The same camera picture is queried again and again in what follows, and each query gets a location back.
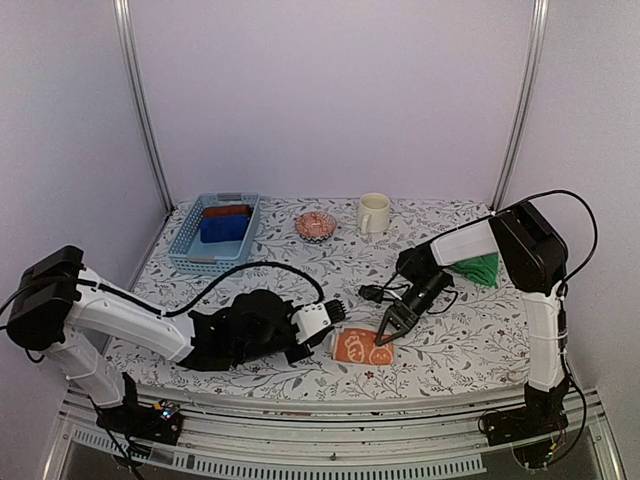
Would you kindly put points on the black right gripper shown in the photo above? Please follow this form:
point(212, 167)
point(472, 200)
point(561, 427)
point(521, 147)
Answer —
point(396, 315)

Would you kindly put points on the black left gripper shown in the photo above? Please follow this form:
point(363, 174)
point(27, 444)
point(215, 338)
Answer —
point(301, 355)

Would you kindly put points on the green microfibre towel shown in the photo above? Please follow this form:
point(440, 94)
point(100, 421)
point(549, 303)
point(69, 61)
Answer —
point(482, 270)

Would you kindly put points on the orange rabbit print towel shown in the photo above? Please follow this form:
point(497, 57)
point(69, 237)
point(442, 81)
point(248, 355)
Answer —
point(357, 346)

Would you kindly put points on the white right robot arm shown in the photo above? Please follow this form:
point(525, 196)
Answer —
point(534, 257)

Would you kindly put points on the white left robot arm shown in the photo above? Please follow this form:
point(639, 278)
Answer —
point(59, 297)

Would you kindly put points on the cream ceramic mug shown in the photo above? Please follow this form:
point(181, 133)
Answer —
point(373, 214)

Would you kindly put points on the light blue plastic basket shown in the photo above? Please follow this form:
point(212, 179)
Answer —
point(190, 256)

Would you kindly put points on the blue rolled towel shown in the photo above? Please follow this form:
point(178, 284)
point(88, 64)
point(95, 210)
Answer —
point(223, 229)

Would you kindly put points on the red patterned small bowl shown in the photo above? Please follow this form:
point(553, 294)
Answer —
point(315, 226)

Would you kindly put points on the red rolled towel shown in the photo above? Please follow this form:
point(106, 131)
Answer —
point(227, 210)

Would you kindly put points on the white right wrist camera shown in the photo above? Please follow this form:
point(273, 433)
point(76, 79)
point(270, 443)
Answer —
point(377, 294)

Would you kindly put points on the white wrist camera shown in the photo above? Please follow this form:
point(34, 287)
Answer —
point(313, 319)
point(377, 294)

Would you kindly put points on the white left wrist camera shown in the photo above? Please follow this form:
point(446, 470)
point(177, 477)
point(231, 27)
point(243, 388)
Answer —
point(313, 319)

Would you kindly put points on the aluminium front rail frame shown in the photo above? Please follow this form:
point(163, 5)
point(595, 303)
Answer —
point(230, 437)

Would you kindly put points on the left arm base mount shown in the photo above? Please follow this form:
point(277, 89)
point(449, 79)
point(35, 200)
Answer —
point(160, 423)

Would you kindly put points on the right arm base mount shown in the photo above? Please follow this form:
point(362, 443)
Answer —
point(542, 413)

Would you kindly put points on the aluminium right corner post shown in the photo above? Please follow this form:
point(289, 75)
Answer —
point(533, 56)

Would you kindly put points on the aluminium corner post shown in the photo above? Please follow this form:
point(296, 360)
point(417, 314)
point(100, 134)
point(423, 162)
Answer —
point(533, 56)
point(126, 35)

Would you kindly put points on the aluminium left corner post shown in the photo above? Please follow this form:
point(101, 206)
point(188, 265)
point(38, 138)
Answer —
point(126, 35)

